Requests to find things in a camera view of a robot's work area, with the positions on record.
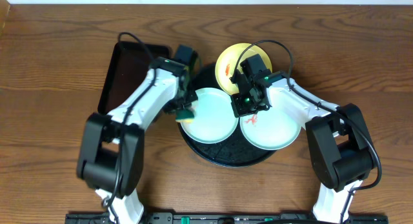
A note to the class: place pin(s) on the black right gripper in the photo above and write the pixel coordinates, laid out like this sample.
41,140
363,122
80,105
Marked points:
239,110

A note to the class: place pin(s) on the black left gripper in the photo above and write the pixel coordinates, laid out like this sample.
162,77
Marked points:
184,106

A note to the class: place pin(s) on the green yellow scrub sponge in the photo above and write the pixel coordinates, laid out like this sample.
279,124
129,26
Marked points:
185,113

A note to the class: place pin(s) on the yellow plate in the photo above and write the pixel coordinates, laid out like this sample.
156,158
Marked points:
225,64

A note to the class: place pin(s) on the light green plate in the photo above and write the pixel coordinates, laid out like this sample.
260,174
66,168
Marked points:
214,119
269,130

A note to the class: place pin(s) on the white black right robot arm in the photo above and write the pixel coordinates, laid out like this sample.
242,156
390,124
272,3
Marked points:
340,146

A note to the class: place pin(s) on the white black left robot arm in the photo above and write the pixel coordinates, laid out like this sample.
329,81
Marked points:
112,148

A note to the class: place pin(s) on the black rectangular tray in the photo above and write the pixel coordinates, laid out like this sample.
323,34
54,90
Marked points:
127,69

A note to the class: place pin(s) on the round black tray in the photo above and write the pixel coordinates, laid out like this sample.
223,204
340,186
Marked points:
235,151

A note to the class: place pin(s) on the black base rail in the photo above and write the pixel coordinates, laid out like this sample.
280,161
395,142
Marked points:
170,218

